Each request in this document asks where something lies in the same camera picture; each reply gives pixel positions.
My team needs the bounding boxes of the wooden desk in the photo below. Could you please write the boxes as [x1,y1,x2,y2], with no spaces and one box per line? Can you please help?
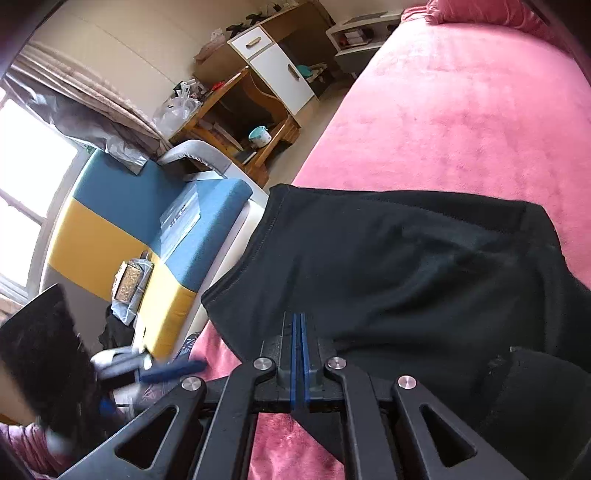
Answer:
[167,0,339,182]

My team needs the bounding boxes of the white nightstand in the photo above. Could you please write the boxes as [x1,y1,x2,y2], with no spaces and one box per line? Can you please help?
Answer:
[324,11,403,75]

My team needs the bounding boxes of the bed with pink blanket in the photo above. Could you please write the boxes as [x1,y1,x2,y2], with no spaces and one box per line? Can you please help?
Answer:
[188,8,591,480]

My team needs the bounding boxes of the clear plastic bags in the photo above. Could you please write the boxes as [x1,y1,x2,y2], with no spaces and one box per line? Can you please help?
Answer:
[154,87,202,136]

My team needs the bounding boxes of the brown snack packet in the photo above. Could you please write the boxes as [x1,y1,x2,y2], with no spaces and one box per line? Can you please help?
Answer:
[111,257,156,325]

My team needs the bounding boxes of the person's left forearm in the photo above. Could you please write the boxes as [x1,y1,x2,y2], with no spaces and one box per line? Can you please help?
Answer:
[0,421,77,477]

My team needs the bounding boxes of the blue and yellow sofa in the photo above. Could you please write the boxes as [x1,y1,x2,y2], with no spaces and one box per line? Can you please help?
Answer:
[38,148,271,361]

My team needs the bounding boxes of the white cabinet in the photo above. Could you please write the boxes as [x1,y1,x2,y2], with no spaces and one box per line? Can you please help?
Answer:
[226,23,318,114]

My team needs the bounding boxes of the red quilt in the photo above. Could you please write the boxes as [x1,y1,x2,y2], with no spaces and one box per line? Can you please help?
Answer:
[401,0,548,40]

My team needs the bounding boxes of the grey padded chair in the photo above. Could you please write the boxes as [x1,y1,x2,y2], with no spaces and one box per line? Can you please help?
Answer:
[158,138,232,175]

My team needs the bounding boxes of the clear document bag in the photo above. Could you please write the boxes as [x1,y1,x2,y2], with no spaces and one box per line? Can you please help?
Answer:
[158,191,202,253]

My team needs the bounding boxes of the window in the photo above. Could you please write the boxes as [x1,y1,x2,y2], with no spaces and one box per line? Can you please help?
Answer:
[0,87,80,306]

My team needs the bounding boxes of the patterned curtain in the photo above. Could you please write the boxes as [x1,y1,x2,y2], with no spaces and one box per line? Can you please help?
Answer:
[8,38,172,154]

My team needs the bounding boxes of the shoes on cabinet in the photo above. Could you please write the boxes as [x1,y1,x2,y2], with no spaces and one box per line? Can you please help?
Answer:
[225,2,297,34]

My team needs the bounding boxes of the black pants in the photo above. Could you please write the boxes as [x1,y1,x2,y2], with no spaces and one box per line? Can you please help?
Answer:
[200,183,591,468]

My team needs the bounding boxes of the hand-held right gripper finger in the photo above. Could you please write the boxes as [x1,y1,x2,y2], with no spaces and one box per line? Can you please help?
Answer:
[58,312,299,480]
[299,312,528,480]

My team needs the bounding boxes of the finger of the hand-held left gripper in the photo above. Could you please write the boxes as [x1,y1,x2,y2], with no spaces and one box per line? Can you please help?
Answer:
[137,358,209,385]

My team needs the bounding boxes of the black bag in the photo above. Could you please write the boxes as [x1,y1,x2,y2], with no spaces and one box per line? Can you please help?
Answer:
[98,302,140,357]

